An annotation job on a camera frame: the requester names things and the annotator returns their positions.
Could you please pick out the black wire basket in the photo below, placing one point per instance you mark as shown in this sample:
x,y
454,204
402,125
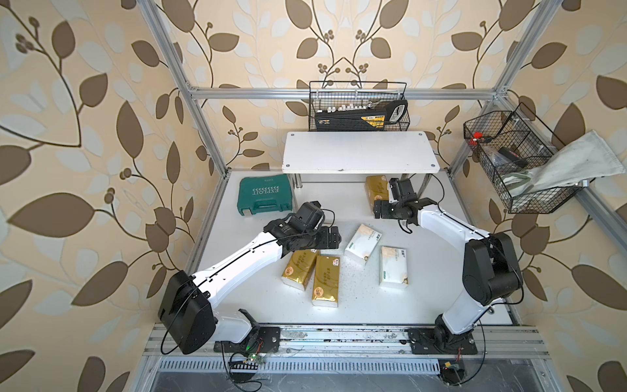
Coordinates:
x,y
510,152
324,94

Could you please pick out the black yellow tool box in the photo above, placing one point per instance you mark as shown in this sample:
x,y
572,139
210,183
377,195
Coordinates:
x,y
383,116

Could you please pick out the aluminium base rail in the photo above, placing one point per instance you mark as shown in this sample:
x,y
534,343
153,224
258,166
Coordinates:
x,y
347,349

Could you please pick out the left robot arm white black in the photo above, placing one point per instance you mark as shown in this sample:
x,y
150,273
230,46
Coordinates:
x,y
189,307

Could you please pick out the aluminium cage frame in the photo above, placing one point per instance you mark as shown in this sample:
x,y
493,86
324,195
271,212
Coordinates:
x,y
562,64

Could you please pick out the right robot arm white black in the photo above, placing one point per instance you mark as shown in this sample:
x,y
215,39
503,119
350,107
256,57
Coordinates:
x,y
490,270

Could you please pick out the green plastic tool case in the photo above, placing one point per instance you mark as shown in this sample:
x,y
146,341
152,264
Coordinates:
x,y
264,194

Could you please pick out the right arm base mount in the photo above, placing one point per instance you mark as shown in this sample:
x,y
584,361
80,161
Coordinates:
x,y
439,341

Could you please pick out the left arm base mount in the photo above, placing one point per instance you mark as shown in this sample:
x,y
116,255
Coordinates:
x,y
262,340

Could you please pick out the white tissue pack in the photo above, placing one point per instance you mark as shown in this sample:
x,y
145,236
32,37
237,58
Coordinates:
x,y
393,267
362,244

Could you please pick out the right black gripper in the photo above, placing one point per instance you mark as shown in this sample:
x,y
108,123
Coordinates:
x,y
384,205

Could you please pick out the white cloth rag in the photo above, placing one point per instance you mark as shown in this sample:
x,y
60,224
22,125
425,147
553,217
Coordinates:
x,y
585,158

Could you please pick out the white two-tier shelf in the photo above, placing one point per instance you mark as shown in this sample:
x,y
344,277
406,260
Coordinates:
x,y
340,162

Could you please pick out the gold tissue pack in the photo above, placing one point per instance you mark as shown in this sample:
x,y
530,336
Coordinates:
x,y
300,268
326,281
377,188

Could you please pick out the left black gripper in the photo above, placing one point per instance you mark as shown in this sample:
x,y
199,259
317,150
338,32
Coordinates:
x,y
329,238

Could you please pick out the back black wire basket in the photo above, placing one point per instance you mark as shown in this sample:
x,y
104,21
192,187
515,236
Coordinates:
x,y
324,94

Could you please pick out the right black wire basket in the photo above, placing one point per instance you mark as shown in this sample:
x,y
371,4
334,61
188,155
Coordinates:
x,y
510,152

